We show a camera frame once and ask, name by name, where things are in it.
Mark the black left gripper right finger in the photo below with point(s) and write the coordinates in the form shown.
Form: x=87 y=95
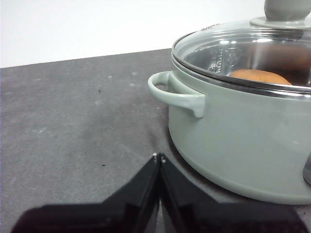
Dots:
x=206 y=216

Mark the brown potato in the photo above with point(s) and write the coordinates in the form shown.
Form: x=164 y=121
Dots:
x=257 y=77

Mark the glass lid with green knob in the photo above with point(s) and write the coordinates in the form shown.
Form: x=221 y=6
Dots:
x=211 y=41

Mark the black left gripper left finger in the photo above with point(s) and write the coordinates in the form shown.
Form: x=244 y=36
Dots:
x=109 y=216

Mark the pale green electric cooking pot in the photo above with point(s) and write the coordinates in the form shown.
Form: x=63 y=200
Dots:
x=243 y=145

